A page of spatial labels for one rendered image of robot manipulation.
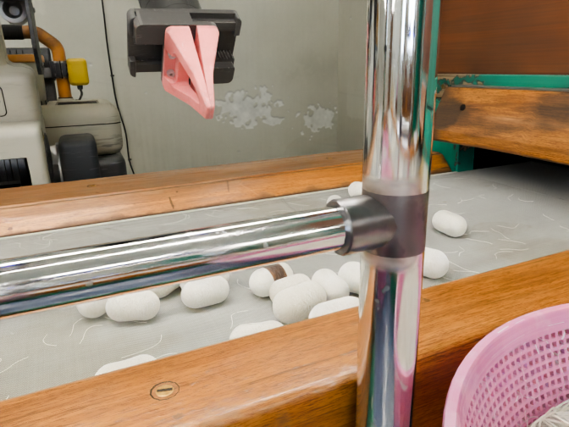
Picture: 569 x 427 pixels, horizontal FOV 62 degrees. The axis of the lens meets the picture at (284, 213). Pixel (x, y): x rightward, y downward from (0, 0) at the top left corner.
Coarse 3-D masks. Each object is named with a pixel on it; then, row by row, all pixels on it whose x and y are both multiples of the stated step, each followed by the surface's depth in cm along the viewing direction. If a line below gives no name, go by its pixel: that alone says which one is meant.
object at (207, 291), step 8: (200, 280) 31; (208, 280) 31; (216, 280) 31; (224, 280) 32; (184, 288) 31; (192, 288) 31; (200, 288) 31; (208, 288) 31; (216, 288) 31; (224, 288) 31; (184, 296) 31; (192, 296) 30; (200, 296) 31; (208, 296) 31; (216, 296) 31; (224, 296) 31; (192, 304) 31; (200, 304) 31; (208, 304) 31
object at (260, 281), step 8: (280, 264) 33; (256, 272) 32; (264, 272) 32; (288, 272) 33; (256, 280) 32; (264, 280) 32; (272, 280) 32; (256, 288) 32; (264, 288) 32; (264, 296) 32
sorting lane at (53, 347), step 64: (320, 192) 59; (448, 192) 57; (512, 192) 57; (0, 256) 41; (320, 256) 39; (448, 256) 39; (512, 256) 39; (0, 320) 30; (64, 320) 30; (192, 320) 30; (256, 320) 30; (0, 384) 24
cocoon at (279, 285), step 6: (288, 276) 32; (294, 276) 32; (300, 276) 32; (306, 276) 32; (276, 282) 31; (282, 282) 31; (288, 282) 31; (294, 282) 31; (300, 282) 31; (270, 288) 31; (276, 288) 31; (282, 288) 31; (270, 294) 31; (276, 294) 31
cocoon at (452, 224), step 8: (440, 216) 43; (448, 216) 43; (456, 216) 42; (440, 224) 43; (448, 224) 42; (456, 224) 42; (464, 224) 42; (448, 232) 42; (456, 232) 42; (464, 232) 42
